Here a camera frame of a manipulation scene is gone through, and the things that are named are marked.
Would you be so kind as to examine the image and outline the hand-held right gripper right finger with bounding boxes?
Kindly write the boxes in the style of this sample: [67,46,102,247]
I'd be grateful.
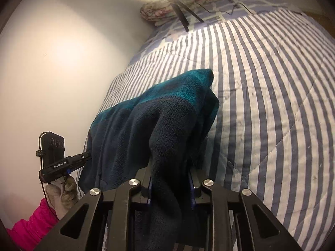
[188,169,304,251]

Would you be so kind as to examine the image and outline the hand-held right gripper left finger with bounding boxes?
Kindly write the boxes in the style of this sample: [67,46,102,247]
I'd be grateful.
[34,162,153,251]

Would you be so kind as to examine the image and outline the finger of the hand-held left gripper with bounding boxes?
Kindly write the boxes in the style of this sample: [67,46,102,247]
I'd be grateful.
[67,151,93,174]

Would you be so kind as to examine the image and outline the teal plaid fleece shirt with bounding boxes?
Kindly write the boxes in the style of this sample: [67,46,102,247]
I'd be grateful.
[78,68,220,246]

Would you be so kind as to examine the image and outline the person's left forearm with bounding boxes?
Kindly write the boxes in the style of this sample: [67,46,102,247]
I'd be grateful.
[6,198,60,251]

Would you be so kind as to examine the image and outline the person's left hand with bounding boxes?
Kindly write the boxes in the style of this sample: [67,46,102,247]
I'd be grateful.
[45,175,79,220]

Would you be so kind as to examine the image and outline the blue striped quilt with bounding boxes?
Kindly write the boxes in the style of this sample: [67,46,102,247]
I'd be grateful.
[77,8,335,251]

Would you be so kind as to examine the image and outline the black tripod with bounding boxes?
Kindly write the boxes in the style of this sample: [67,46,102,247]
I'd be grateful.
[167,0,205,32]

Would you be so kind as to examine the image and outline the blue patterned bed sheet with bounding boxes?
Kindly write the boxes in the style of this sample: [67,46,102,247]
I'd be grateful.
[137,0,291,58]

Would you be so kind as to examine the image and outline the black ring light cable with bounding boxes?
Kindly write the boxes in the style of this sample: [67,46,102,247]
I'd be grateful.
[207,3,252,16]

